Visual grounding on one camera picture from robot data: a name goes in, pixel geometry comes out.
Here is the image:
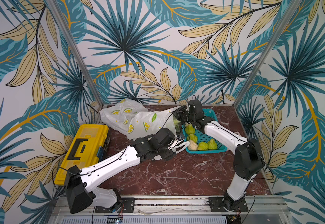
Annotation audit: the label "green avocado print plastic bag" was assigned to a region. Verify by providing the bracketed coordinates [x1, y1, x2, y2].
[173, 118, 182, 136]

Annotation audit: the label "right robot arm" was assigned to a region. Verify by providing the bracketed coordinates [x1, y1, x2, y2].
[173, 99, 265, 212]

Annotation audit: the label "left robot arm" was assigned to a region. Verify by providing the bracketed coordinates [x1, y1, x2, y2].
[64, 128, 176, 214]

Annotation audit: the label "white lemon print plastic bags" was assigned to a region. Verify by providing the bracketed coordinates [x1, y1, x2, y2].
[100, 99, 189, 153]

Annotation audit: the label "teal plastic basket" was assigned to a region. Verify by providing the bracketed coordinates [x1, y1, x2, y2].
[185, 108, 227, 154]

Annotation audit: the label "white pear front left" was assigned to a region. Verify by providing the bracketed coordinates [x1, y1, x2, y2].
[188, 140, 198, 151]

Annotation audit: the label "green pear basket right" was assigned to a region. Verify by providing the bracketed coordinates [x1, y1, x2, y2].
[208, 139, 218, 150]

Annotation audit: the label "yellow plastic toolbox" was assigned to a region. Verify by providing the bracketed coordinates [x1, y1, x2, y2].
[54, 124, 110, 186]

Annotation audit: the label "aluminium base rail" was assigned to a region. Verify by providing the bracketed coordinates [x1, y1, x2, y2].
[49, 195, 294, 224]

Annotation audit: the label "right metal corner post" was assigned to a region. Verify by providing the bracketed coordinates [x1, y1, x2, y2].
[233, 0, 301, 108]

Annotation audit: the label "metal corner post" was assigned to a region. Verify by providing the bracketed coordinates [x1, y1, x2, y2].
[233, 0, 301, 108]
[46, 0, 104, 108]

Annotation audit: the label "left metal corner post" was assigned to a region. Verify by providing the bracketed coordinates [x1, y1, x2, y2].
[46, 0, 104, 108]

